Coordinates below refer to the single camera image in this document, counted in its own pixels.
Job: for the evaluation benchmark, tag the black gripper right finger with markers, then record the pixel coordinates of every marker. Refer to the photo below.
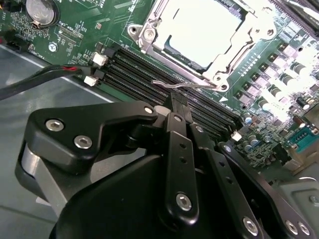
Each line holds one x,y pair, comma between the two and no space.
249,189

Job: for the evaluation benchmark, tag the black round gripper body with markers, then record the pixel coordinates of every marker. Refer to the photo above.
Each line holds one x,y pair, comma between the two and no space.
119,199

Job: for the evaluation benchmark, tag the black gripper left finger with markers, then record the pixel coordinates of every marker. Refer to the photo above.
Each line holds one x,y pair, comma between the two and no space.
62,139

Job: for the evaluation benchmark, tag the metal socket cover frame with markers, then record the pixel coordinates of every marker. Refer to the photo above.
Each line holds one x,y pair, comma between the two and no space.
233,56

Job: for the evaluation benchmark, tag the silver topped CPU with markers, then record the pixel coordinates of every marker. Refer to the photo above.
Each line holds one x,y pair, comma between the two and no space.
199,30

